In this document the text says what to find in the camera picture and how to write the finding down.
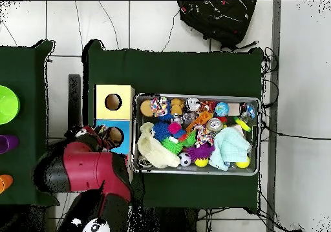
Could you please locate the colourful knotted rope toy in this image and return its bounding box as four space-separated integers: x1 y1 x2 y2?
150 96 171 118
94 124 111 151
192 123 215 149

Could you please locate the wooden box with three holes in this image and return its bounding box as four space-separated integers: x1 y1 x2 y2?
93 84 136 182

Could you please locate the silver mesh bin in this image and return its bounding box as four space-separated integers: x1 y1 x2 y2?
133 92 261 176

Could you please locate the cream cloth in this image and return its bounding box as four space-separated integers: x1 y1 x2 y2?
136 121 181 169

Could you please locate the blue spiky ball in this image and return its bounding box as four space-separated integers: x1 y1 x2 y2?
152 121 172 143

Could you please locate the purple plastic cup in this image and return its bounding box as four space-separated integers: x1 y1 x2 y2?
0 134 19 154

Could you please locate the green plastic bowl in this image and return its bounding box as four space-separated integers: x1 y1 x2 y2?
0 85 21 125

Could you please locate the pink spiky ball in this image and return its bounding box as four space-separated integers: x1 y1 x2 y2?
167 122 183 135

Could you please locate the dark green cloth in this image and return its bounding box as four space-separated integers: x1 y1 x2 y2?
81 39 264 215
0 39 60 207

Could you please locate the orange plush toy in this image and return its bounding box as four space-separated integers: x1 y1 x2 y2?
170 98 186 116

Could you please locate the orange plastic cup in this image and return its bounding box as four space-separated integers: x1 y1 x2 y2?
0 174 14 195

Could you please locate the small soccer ball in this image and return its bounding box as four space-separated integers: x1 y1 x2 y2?
178 152 193 167

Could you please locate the silver drink can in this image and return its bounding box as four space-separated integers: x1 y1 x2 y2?
206 117 224 133
185 97 201 113

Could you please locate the orange plastic crate toy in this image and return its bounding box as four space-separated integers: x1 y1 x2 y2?
186 110 214 134

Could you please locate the purple spiky ball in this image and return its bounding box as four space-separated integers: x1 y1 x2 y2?
184 142 215 162

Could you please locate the blue globe ball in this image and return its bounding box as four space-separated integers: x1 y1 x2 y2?
214 101 230 117

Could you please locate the mint green cloth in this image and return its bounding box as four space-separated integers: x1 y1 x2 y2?
208 127 251 172

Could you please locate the black backpack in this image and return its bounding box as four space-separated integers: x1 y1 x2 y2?
176 0 259 50

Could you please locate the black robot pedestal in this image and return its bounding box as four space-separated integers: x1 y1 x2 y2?
134 207 200 232

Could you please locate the black cable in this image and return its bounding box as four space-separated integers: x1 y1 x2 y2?
259 47 280 109
261 120 331 141

